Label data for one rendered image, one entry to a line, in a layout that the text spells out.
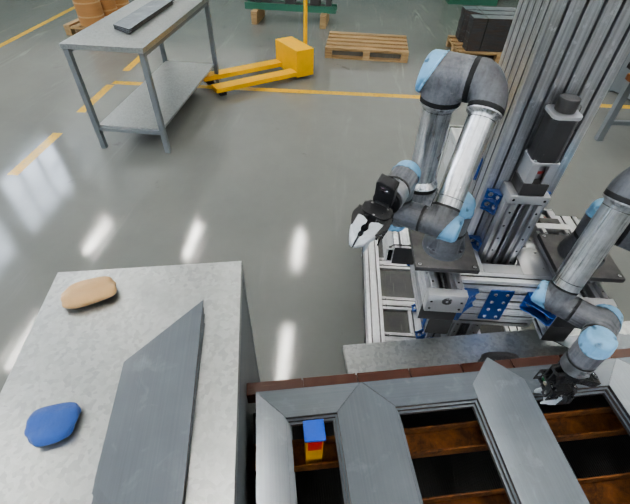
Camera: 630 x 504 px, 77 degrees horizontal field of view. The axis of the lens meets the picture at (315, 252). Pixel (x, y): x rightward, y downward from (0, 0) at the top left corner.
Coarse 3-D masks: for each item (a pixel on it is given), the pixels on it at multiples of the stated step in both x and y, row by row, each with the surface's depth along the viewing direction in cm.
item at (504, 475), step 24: (408, 408) 122; (432, 408) 124; (456, 408) 124; (480, 408) 123; (624, 408) 123; (288, 432) 116; (336, 432) 118; (288, 456) 112; (408, 456) 112; (504, 480) 109
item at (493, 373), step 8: (488, 368) 131; (496, 368) 131; (504, 368) 131; (480, 376) 129; (488, 376) 129; (496, 376) 129; (504, 376) 129; (512, 376) 129; (520, 376) 130; (472, 384) 127
